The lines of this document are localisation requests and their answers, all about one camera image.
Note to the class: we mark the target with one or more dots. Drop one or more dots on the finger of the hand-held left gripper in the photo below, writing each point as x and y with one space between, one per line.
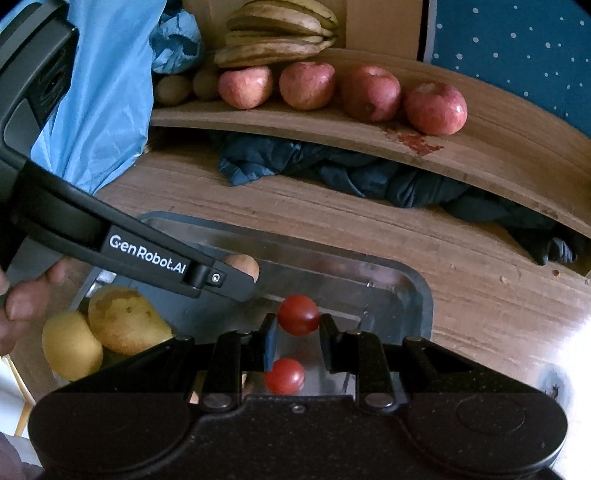
231 284

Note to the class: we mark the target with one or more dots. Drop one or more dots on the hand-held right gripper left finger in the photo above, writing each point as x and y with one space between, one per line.
271 344

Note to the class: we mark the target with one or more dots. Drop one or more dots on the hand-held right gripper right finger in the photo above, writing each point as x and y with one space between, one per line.
327 344

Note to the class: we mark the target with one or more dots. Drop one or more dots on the tan round fruit drawn face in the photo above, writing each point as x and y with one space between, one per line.
243 265

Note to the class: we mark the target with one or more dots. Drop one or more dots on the red cherry tomato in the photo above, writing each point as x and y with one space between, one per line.
285 376
298 315

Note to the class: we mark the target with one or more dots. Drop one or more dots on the metal tray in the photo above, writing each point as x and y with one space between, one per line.
369 286

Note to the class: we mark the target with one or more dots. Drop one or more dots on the yellow-brown mango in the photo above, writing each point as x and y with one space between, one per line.
124 318

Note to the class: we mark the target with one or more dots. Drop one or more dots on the yellow pear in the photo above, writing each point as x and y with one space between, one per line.
71 345

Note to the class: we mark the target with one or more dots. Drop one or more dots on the person's left hand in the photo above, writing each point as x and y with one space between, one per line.
27 300

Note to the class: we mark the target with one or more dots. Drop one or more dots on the light blue cloth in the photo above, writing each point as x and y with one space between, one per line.
106 92

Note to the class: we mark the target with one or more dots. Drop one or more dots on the brown kiwi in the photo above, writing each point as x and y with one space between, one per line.
206 84
173 90

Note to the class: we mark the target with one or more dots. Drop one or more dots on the dark blue cloth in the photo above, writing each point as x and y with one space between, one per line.
369 175

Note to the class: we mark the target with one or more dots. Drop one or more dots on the red apple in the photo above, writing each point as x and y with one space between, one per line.
435 109
244 87
371 93
307 85

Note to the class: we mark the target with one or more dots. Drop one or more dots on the crumpled blue plastic bag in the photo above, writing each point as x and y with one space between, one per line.
178 41

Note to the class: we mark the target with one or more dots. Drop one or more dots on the bunch of ripe bananas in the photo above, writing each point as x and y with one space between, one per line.
277 32

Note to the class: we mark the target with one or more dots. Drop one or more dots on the curved wooden shelf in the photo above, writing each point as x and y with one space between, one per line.
508 152

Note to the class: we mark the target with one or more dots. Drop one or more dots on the blue white-dotted board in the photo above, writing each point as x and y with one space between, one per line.
508 46

